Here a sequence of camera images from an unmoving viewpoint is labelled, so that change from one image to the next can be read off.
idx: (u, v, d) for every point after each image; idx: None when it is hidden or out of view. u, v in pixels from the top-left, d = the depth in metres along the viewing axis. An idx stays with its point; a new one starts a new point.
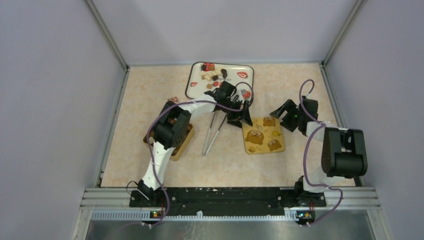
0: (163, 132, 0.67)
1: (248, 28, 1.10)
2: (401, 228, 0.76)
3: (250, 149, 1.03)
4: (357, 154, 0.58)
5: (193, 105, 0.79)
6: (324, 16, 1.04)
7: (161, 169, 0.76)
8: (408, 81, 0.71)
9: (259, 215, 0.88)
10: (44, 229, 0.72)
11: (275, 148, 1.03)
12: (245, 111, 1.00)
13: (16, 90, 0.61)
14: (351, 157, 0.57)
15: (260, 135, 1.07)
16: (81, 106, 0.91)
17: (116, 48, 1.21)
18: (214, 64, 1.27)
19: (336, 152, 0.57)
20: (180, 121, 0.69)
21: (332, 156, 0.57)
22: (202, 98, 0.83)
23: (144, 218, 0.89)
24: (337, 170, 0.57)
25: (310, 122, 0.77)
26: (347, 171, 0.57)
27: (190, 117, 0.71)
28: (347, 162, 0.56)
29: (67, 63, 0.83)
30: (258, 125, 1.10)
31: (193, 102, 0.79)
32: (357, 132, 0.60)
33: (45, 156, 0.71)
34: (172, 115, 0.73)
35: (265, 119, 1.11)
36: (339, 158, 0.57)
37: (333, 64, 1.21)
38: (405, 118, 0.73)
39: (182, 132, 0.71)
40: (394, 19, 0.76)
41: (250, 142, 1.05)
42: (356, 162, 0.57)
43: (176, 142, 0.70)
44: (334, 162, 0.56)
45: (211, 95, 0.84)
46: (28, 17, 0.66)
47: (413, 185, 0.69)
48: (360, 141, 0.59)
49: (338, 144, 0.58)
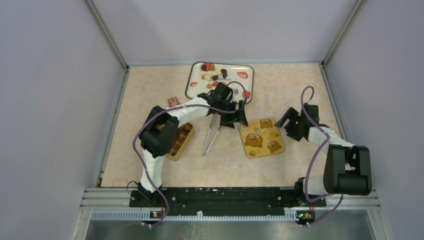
0: (149, 139, 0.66)
1: (248, 28, 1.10)
2: (401, 228, 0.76)
3: (250, 153, 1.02)
4: (362, 175, 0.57)
5: (183, 110, 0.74)
6: (324, 16, 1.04)
7: (155, 174, 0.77)
8: (408, 81, 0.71)
9: (259, 215, 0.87)
10: (44, 229, 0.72)
11: (275, 150, 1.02)
12: (242, 112, 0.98)
13: (16, 89, 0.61)
14: (354, 178, 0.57)
15: (258, 138, 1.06)
16: (81, 106, 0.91)
17: (116, 48, 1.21)
18: (214, 64, 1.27)
19: (340, 173, 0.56)
20: (166, 129, 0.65)
21: (335, 177, 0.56)
22: (193, 102, 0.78)
23: (143, 218, 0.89)
24: (340, 190, 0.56)
25: (313, 128, 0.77)
26: (350, 191, 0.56)
27: (178, 124, 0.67)
28: (350, 182, 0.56)
29: (67, 63, 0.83)
30: (255, 128, 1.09)
31: (183, 106, 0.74)
32: (363, 150, 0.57)
33: (45, 155, 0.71)
34: (160, 121, 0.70)
35: (262, 122, 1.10)
36: (342, 178, 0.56)
37: (333, 64, 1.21)
38: (405, 119, 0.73)
39: (170, 140, 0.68)
40: (395, 19, 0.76)
41: (250, 146, 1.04)
42: (359, 184, 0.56)
43: (163, 150, 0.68)
44: (336, 183, 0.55)
45: (204, 98, 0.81)
46: (28, 16, 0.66)
47: (413, 185, 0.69)
48: (366, 159, 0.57)
49: (342, 165, 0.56)
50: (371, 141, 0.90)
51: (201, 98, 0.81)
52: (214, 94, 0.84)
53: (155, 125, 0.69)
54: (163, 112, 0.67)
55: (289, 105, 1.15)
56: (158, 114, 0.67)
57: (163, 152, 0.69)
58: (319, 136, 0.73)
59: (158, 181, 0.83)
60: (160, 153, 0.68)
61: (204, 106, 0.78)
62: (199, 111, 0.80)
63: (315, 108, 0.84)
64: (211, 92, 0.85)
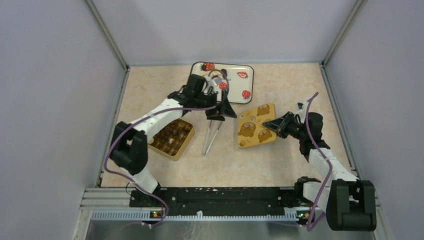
0: (118, 160, 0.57)
1: (248, 27, 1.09)
2: (401, 229, 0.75)
3: (240, 142, 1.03)
4: (366, 212, 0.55)
5: (151, 120, 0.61)
6: (324, 17, 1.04)
7: (145, 183, 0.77)
8: (408, 80, 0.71)
9: (259, 215, 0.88)
10: (44, 230, 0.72)
11: (264, 139, 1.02)
12: (224, 104, 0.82)
13: (16, 89, 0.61)
14: (358, 214, 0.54)
15: (252, 126, 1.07)
16: (80, 106, 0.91)
17: (116, 48, 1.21)
18: (214, 64, 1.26)
19: (344, 211, 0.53)
20: (133, 147, 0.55)
21: (338, 216, 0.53)
22: (163, 106, 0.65)
23: (144, 218, 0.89)
24: (344, 227, 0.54)
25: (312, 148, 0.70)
26: (354, 228, 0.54)
27: (146, 138, 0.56)
28: (354, 220, 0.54)
29: (67, 62, 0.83)
30: (252, 116, 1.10)
31: (150, 115, 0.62)
32: (367, 185, 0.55)
33: (45, 154, 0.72)
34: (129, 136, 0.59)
35: (259, 109, 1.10)
36: (345, 215, 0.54)
37: (333, 64, 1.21)
38: (406, 118, 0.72)
39: (145, 155, 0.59)
40: (394, 19, 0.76)
41: (242, 135, 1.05)
42: (363, 221, 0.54)
43: (137, 168, 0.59)
44: (340, 221, 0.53)
45: (175, 98, 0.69)
46: (29, 17, 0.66)
47: (413, 186, 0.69)
48: (370, 196, 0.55)
49: (346, 203, 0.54)
50: (371, 141, 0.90)
51: (171, 99, 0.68)
52: (187, 90, 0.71)
53: (125, 141, 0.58)
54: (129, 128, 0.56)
55: (289, 105, 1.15)
56: (124, 131, 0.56)
57: (140, 169, 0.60)
58: (320, 162, 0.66)
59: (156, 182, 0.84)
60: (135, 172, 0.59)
61: (176, 108, 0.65)
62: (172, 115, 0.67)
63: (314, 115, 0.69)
64: (183, 89, 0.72)
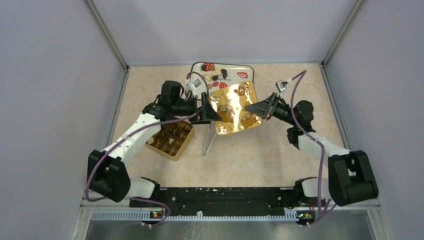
0: (98, 190, 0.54)
1: (248, 27, 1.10)
2: (401, 229, 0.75)
3: (222, 130, 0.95)
4: (366, 180, 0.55)
5: (127, 142, 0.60)
6: (324, 17, 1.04)
7: (140, 192, 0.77)
8: (407, 80, 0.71)
9: (260, 215, 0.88)
10: (43, 231, 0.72)
11: (249, 124, 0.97)
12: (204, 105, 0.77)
13: (17, 89, 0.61)
14: (360, 184, 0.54)
15: (231, 110, 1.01)
16: (80, 106, 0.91)
17: (116, 49, 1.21)
18: (214, 64, 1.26)
19: (347, 183, 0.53)
20: (111, 176, 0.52)
21: (343, 190, 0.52)
22: (139, 123, 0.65)
23: (144, 218, 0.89)
24: (351, 201, 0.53)
25: (301, 135, 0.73)
26: (360, 198, 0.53)
27: (123, 165, 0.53)
28: (359, 191, 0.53)
29: (67, 62, 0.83)
30: (228, 98, 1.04)
31: (126, 138, 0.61)
32: (360, 154, 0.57)
33: (45, 154, 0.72)
34: (107, 163, 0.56)
35: (237, 91, 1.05)
36: (350, 188, 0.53)
37: (333, 64, 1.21)
38: (406, 118, 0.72)
39: (126, 180, 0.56)
40: (394, 20, 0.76)
41: (222, 121, 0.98)
42: (366, 189, 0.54)
43: (120, 195, 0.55)
44: (346, 195, 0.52)
45: (150, 112, 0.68)
46: (29, 17, 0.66)
47: (413, 186, 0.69)
48: (366, 163, 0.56)
49: (346, 175, 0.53)
50: (371, 141, 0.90)
51: (146, 114, 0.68)
52: (162, 99, 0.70)
53: (104, 169, 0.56)
54: (104, 156, 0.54)
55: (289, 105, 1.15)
56: (100, 160, 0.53)
57: (124, 195, 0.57)
58: (311, 144, 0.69)
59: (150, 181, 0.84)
60: (118, 200, 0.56)
61: (152, 124, 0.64)
62: (149, 132, 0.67)
63: (309, 105, 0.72)
64: (159, 99, 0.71)
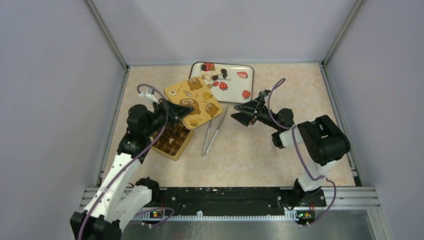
0: None
1: (248, 27, 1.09)
2: (401, 230, 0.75)
3: (191, 123, 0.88)
4: (336, 135, 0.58)
5: (107, 195, 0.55)
6: (324, 17, 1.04)
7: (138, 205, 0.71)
8: (407, 79, 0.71)
9: (259, 215, 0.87)
10: (43, 231, 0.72)
11: (214, 113, 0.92)
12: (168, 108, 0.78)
13: (16, 88, 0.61)
14: (331, 139, 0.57)
15: (193, 103, 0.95)
16: (80, 105, 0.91)
17: (116, 48, 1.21)
18: (214, 64, 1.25)
19: (319, 140, 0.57)
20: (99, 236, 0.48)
21: (317, 145, 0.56)
22: (115, 169, 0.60)
23: (144, 218, 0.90)
24: (328, 155, 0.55)
25: (282, 133, 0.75)
26: (336, 152, 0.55)
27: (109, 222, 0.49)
28: (334, 146, 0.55)
29: (67, 62, 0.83)
30: (186, 91, 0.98)
31: (105, 190, 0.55)
32: (324, 118, 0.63)
33: (45, 154, 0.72)
34: (92, 220, 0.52)
35: (190, 83, 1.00)
36: (324, 144, 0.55)
37: (333, 64, 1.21)
38: (406, 117, 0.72)
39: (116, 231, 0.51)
40: (394, 19, 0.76)
41: (189, 116, 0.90)
42: (339, 143, 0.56)
43: None
44: (321, 149, 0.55)
45: (126, 151, 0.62)
46: (29, 17, 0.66)
47: (414, 186, 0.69)
48: (331, 124, 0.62)
49: (316, 134, 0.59)
50: (370, 142, 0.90)
51: (122, 153, 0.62)
52: (134, 130, 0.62)
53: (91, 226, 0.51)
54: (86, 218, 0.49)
55: (289, 105, 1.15)
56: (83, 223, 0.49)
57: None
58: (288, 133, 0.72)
59: (141, 185, 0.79)
60: None
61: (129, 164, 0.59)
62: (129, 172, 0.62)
63: (289, 112, 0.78)
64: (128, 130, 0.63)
